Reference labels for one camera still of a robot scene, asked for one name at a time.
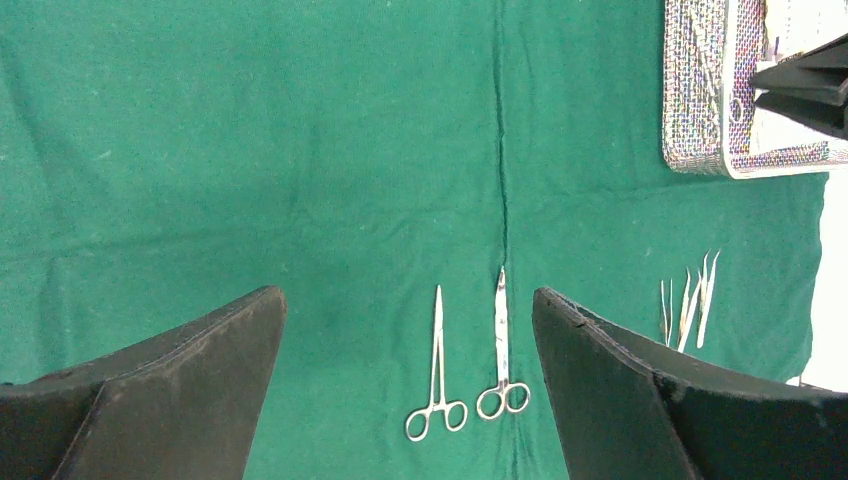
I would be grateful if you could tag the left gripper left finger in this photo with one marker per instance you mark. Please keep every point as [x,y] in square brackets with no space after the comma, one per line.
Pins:
[183,404]

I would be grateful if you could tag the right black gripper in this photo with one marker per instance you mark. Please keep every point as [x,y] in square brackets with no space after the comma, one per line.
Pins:
[810,89]

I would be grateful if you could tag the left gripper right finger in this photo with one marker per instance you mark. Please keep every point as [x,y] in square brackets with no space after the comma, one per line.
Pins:
[628,407]

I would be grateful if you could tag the clear gauze packet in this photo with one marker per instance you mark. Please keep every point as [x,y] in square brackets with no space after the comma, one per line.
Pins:
[794,27]

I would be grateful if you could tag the thin steel tweezers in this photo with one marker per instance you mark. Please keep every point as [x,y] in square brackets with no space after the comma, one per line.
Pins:
[666,292]

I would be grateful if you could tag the steel surgical scissors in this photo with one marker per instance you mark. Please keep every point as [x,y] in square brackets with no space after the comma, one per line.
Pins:
[504,386]

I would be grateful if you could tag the metal wire mesh tray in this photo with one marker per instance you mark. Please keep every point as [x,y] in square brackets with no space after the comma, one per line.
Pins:
[710,123]

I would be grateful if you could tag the steel haemostat clamp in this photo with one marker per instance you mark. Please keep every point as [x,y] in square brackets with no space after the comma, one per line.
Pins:
[455,413]

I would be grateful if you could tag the dark green surgical cloth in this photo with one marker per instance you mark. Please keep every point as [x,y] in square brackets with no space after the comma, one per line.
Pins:
[162,158]

